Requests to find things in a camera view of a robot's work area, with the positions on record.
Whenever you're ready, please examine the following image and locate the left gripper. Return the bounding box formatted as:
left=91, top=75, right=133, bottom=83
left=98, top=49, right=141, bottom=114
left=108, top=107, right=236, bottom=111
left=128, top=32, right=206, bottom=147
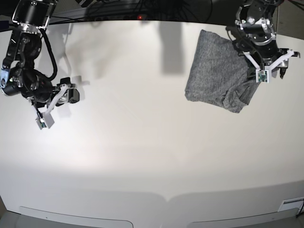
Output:
left=243, top=48, right=299, bottom=80

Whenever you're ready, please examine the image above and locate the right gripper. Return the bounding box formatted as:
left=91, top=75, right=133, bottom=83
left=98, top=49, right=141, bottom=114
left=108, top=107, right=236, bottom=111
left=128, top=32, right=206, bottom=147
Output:
left=29, top=77, right=80, bottom=114

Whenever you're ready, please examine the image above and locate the grey long-sleeve T-shirt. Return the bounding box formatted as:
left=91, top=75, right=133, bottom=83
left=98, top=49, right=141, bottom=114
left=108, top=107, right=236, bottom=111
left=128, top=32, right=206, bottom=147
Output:
left=185, top=30, right=259, bottom=114

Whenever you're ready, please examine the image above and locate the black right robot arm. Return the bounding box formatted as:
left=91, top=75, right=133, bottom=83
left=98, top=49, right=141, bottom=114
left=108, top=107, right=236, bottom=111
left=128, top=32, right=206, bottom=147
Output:
left=0, top=0, right=80, bottom=116

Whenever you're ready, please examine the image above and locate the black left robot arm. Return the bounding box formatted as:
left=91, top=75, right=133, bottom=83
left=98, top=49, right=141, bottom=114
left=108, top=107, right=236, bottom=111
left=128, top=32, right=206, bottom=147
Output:
left=235, top=0, right=300, bottom=83

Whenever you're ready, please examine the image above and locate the black power strip red light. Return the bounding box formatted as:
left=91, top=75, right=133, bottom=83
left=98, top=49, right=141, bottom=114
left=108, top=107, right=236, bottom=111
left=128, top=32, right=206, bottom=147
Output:
left=90, top=14, right=148, bottom=21

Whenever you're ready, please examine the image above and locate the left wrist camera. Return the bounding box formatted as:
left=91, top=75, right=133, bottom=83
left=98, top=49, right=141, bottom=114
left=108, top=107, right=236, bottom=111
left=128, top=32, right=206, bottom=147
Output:
left=256, top=69, right=272, bottom=83

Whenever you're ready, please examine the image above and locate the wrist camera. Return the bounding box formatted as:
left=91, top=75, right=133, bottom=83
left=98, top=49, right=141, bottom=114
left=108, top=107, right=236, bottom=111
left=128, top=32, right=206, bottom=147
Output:
left=36, top=113, right=55, bottom=130
left=256, top=69, right=272, bottom=83

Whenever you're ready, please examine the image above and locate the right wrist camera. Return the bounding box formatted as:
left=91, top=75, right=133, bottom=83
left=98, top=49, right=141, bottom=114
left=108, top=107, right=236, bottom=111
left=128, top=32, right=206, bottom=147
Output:
left=36, top=113, right=55, bottom=130

